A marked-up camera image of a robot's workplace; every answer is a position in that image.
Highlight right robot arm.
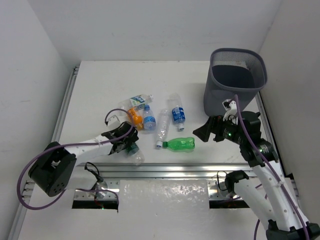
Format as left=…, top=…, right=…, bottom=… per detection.
left=193, top=111, right=320, bottom=240

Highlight grey mesh waste bin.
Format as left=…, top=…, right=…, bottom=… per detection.
left=203, top=48, right=268, bottom=117

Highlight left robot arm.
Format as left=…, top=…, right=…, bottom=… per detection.
left=28, top=121, right=139, bottom=197

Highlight green plastic bottle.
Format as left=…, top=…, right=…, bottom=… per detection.
left=162, top=137, right=196, bottom=152

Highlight clear crushed plastic bottle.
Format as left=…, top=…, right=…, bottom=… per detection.
left=155, top=108, right=170, bottom=148

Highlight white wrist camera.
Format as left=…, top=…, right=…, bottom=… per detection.
left=105, top=115, right=121, bottom=129
left=222, top=99, right=238, bottom=121

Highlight orange plastic bottle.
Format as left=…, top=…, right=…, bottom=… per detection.
left=127, top=108, right=144, bottom=131

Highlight aluminium rail frame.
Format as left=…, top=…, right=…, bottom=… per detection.
left=7, top=65, right=298, bottom=240

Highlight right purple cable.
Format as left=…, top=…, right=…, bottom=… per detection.
left=233, top=94, right=311, bottom=240

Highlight green white label bottle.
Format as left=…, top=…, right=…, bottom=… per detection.
left=118, top=94, right=154, bottom=111

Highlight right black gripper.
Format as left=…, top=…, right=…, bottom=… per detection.
left=192, top=112, right=245, bottom=144

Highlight light blue label bottle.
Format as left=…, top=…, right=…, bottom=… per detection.
left=143, top=104, right=156, bottom=131

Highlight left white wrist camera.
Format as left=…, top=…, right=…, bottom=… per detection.
left=105, top=115, right=121, bottom=129

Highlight dark blue label bottle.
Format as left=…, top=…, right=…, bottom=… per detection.
left=168, top=93, right=186, bottom=132

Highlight clear bottle dark green cap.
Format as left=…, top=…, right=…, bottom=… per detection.
left=125, top=143, right=145, bottom=166

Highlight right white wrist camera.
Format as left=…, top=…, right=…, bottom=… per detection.
left=222, top=99, right=238, bottom=121

